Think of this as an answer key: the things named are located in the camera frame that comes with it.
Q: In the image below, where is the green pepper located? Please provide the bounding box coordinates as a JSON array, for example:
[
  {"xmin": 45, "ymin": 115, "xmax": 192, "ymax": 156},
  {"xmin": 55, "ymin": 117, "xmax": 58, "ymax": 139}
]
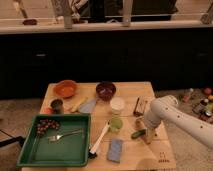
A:
[{"xmin": 131, "ymin": 129, "xmax": 146, "ymax": 139}]

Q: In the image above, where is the silver fork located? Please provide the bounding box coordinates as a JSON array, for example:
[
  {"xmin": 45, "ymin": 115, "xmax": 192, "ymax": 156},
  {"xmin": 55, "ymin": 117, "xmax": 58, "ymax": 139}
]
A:
[{"xmin": 47, "ymin": 129, "xmax": 84, "ymax": 142}]

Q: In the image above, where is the white handled brush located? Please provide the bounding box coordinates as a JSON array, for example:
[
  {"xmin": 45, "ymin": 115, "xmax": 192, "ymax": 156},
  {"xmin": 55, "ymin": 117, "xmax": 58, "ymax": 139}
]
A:
[{"xmin": 88, "ymin": 123, "xmax": 109, "ymax": 159}]

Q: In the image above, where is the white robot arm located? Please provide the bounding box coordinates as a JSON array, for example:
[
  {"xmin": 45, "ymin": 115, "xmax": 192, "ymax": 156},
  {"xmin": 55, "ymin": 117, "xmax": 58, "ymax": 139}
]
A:
[{"xmin": 135, "ymin": 95, "xmax": 213, "ymax": 150}]

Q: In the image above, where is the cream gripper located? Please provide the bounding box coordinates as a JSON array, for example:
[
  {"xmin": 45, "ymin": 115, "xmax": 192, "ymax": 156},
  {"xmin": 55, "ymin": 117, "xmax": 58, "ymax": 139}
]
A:
[{"xmin": 135, "ymin": 118, "xmax": 158, "ymax": 144}]

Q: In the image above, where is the purple bowl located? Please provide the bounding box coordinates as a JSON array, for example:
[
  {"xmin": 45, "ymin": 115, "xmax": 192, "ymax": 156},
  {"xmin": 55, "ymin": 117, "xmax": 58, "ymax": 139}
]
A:
[{"xmin": 96, "ymin": 82, "xmax": 116, "ymax": 101}]

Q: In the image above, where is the orange toy piece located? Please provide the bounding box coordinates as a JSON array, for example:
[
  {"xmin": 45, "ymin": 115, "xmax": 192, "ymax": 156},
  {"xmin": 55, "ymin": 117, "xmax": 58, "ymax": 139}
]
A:
[{"xmin": 41, "ymin": 107, "xmax": 53, "ymax": 114}]

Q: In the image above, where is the grey blue cloth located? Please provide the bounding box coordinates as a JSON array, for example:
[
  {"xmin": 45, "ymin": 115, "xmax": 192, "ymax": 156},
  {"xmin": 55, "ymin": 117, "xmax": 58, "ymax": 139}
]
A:
[{"xmin": 78, "ymin": 98, "xmax": 97, "ymax": 113}]

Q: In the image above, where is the yellow banana toy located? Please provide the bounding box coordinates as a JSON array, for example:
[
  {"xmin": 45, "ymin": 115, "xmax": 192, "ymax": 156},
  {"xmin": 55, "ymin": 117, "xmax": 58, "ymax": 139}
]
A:
[{"xmin": 71, "ymin": 97, "xmax": 87, "ymax": 113}]

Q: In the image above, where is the dark metal cup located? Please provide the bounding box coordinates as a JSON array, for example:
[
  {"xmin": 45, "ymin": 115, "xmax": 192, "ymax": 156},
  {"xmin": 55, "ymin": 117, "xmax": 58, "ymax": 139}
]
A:
[{"xmin": 50, "ymin": 99, "xmax": 64, "ymax": 114}]

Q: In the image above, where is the bunch of dark grapes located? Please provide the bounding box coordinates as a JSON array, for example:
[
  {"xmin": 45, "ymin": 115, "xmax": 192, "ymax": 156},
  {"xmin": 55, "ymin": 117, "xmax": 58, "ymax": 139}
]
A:
[{"xmin": 36, "ymin": 119, "xmax": 60, "ymax": 136}]

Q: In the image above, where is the green plastic tray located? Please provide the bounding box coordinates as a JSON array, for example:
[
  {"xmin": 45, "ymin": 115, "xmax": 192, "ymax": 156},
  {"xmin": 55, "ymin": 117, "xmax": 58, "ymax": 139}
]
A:
[{"xmin": 17, "ymin": 114, "xmax": 91, "ymax": 167}]

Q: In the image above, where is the green cup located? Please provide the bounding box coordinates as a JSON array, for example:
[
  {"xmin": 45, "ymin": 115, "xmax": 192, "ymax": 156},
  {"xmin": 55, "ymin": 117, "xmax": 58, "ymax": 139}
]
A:
[{"xmin": 109, "ymin": 117, "xmax": 123, "ymax": 133}]

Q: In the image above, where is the orange bowl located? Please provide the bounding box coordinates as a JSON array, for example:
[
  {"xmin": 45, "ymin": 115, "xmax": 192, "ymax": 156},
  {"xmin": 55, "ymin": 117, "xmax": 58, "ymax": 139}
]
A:
[{"xmin": 53, "ymin": 80, "xmax": 77, "ymax": 98}]

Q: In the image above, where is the white cup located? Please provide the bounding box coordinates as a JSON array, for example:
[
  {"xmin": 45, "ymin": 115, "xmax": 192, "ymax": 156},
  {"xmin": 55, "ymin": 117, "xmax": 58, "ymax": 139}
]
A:
[{"xmin": 110, "ymin": 97, "xmax": 125, "ymax": 115}]

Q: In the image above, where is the blue sponge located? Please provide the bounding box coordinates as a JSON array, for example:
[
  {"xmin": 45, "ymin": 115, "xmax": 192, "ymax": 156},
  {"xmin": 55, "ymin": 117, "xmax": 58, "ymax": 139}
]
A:
[{"xmin": 107, "ymin": 139, "xmax": 123, "ymax": 163}]

